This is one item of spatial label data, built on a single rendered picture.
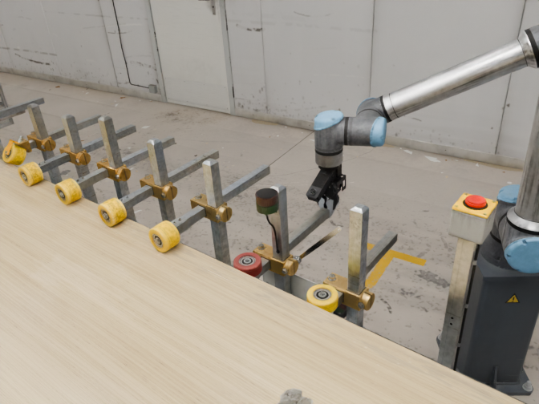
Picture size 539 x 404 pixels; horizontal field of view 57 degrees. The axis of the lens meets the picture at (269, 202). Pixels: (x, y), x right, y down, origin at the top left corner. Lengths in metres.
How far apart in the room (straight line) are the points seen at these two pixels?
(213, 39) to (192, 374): 3.97
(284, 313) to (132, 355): 0.37
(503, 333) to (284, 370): 1.20
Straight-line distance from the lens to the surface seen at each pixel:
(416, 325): 2.54
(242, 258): 1.42
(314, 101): 4.38
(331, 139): 1.55
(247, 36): 4.58
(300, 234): 1.58
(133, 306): 1.35
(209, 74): 4.97
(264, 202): 1.29
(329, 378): 1.12
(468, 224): 1.08
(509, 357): 2.26
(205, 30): 4.86
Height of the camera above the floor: 1.77
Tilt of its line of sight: 31 degrees down
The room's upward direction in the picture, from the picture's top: 4 degrees counter-clockwise
